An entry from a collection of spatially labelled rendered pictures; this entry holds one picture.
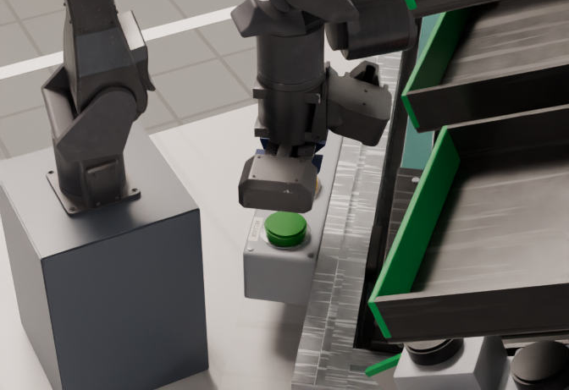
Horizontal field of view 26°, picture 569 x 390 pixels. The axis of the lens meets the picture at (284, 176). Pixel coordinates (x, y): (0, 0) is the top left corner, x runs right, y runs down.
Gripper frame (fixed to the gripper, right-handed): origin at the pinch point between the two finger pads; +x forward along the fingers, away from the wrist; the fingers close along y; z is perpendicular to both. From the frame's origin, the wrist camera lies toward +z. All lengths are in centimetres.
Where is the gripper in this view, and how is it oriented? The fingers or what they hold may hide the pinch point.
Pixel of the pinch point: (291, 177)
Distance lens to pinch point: 111.8
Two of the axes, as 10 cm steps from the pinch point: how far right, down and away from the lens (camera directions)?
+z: 9.9, 0.9, -1.3
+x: 0.1, 7.8, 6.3
